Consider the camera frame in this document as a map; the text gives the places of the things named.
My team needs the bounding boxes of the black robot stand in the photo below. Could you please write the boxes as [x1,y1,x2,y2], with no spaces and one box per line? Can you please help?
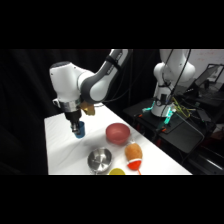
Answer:
[122,97,206,155]

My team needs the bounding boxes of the orange plush toy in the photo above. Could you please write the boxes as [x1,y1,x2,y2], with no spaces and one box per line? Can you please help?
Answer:
[124,140,144,164]

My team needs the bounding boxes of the yellow plate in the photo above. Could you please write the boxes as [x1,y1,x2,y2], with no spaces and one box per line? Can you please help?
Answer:
[107,167,126,176]

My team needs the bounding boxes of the tan wrist camera box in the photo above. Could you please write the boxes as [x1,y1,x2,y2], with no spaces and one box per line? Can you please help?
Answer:
[79,101,97,117]

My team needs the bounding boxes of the yellow cable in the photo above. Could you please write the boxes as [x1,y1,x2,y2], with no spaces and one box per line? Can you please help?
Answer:
[171,97,192,119]

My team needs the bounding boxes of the black laptop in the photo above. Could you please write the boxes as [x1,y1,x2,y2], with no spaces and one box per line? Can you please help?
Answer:
[194,63,224,92]

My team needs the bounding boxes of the red strainer with handle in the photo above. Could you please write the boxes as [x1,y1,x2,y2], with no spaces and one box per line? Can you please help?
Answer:
[126,158,143,176]

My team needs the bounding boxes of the white board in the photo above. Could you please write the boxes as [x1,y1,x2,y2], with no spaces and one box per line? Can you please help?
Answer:
[192,49,224,81]

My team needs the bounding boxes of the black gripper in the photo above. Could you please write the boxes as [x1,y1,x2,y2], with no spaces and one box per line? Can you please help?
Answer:
[64,110,83,135]

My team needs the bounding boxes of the blue plastic cup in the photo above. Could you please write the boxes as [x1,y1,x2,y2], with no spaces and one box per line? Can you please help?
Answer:
[73,120,87,139]

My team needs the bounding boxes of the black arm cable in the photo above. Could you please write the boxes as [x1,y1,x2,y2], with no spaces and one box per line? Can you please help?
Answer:
[99,49,158,104]

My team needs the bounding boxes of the pink bowl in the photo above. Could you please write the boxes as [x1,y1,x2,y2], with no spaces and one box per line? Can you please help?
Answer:
[105,122,131,146]

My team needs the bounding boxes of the stainless steel bowl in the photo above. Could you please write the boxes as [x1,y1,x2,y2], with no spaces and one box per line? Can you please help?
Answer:
[87,148,114,175]

